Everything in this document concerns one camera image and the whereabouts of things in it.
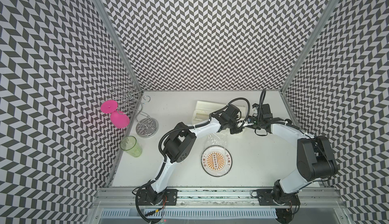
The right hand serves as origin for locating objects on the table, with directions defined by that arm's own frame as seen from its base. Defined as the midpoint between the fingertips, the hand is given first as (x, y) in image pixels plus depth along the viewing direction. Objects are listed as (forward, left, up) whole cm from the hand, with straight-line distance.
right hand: (245, 124), depth 94 cm
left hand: (-1, +4, +2) cm, 5 cm away
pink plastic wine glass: (-5, +71, +17) cm, 73 cm away
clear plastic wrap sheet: (-9, +14, -1) cm, 17 cm away
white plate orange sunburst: (-21, +19, -5) cm, 29 cm away
